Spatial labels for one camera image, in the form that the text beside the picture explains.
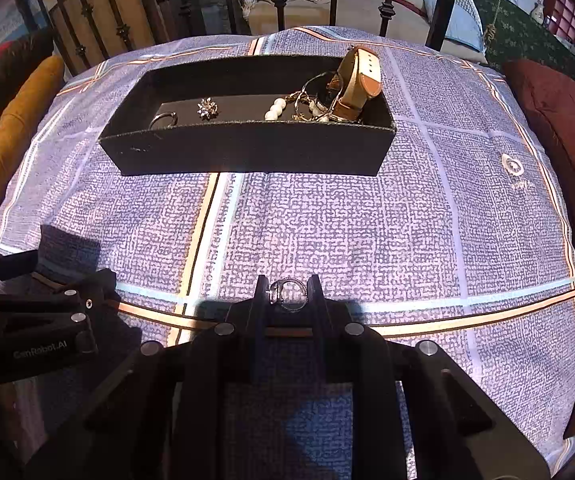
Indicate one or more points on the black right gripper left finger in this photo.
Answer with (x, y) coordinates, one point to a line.
(216, 360)

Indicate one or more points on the wristwatch with beige strap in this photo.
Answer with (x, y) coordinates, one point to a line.
(361, 69)

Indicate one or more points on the mustard brown cushion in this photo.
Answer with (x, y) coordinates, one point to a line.
(20, 119)

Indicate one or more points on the black jewelry tray box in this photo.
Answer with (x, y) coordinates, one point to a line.
(156, 129)

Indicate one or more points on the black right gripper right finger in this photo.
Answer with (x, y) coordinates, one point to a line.
(352, 353)

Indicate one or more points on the purple patterned bed sheet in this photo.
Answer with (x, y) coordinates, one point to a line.
(464, 225)

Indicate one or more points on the thin gold bangle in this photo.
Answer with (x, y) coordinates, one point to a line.
(325, 86)

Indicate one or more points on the gold brooch ornament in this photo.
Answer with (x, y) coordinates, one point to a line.
(309, 109)

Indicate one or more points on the green patterned carpet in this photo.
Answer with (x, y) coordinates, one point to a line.
(519, 36)

